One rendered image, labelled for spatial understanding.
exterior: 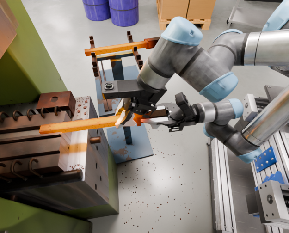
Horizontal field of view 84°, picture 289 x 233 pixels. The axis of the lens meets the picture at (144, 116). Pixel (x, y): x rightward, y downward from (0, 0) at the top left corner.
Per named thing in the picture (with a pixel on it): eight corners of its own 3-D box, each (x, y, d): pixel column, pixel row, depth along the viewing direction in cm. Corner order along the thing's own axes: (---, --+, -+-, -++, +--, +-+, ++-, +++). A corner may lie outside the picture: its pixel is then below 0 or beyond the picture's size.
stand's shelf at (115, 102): (136, 67, 118) (136, 64, 117) (151, 107, 95) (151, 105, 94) (94, 73, 114) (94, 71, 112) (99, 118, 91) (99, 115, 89)
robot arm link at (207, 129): (218, 148, 67) (229, 135, 58) (197, 130, 73) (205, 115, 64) (230, 138, 70) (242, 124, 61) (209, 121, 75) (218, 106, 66)
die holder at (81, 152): (107, 141, 109) (90, 95, 74) (108, 204, 87) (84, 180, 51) (20, 153, 105) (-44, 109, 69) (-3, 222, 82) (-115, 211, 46)
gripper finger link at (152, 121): (142, 134, 58) (167, 129, 59) (142, 125, 53) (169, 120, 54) (141, 126, 59) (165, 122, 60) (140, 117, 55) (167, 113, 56)
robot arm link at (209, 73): (249, 64, 37) (212, 33, 37) (235, 94, 31) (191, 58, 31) (223, 84, 43) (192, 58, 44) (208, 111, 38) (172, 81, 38)
